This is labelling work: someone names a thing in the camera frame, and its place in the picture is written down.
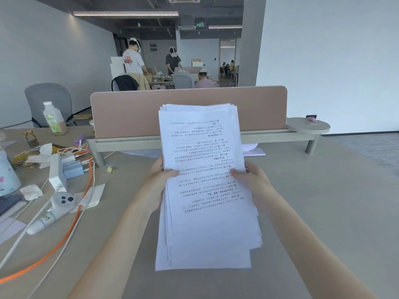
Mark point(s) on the white cardboard box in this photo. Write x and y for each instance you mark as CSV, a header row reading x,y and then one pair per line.
x,y
57,172

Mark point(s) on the person's right hand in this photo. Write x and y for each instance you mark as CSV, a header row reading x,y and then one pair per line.
x,y
258,186

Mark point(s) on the white handheld controller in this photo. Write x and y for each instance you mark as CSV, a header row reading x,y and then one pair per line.
x,y
53,211

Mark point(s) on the grey office chair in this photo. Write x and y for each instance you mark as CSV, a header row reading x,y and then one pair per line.
x,y
48,99
183,80

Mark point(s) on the person's left forearm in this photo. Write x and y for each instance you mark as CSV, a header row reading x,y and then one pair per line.
x,y
118,255

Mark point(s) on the flat brown cardboard box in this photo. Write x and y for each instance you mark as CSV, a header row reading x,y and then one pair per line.
x,y
82,117

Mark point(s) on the white paper slip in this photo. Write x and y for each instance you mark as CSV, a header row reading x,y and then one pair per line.
x,y
31,192
90,197

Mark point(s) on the long ceiling light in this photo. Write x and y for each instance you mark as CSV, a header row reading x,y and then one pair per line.
x,y
124,13
225,27

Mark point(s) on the pink desk divider panel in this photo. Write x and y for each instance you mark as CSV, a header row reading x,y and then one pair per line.
x,y
131,112

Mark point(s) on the pale blue power adapter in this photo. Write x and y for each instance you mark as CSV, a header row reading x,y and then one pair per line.
x,y
73,169

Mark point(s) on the dark notebook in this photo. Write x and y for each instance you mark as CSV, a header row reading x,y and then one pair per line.
x,y
9,205

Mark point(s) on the white printed cup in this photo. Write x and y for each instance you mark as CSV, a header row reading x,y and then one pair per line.
x,y
7,179

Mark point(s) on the crumpled white tissue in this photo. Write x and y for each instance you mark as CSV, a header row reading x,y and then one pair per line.
x,y
42,155

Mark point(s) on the person's right thumb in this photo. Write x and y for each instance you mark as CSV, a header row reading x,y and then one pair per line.
x,y
238,173

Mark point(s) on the purple wrapper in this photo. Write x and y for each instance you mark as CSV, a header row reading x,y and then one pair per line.
x,y
80,140

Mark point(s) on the gold binder clip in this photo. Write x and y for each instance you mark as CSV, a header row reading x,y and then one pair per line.
x,y
110,169

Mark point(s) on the person's left thumb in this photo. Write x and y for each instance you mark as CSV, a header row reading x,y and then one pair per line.
x,y
172,174

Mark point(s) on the beige desk shelf rail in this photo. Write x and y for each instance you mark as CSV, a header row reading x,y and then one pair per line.
x,y
307,126

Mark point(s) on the stack of printed white papers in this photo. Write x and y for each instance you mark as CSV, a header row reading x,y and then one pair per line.
x,y
205,189

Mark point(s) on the white paper sheet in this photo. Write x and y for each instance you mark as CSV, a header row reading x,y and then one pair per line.
x,y
143,151

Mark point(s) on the person's left hand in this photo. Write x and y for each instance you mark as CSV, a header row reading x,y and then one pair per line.
x,y
154,186

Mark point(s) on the yellow snack packet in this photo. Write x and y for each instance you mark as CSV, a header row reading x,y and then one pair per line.
x,y
21,158

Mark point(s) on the small pink object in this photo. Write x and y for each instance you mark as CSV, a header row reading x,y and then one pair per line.
x,y
312,119

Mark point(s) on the dark jacket on chair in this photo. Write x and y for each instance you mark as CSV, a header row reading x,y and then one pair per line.
x,y
125,83

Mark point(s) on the white drink bottle green label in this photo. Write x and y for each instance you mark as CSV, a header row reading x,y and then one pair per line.
x,y
54,119

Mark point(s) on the person's right forearm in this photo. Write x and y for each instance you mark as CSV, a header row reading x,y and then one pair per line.
x,y
305,252

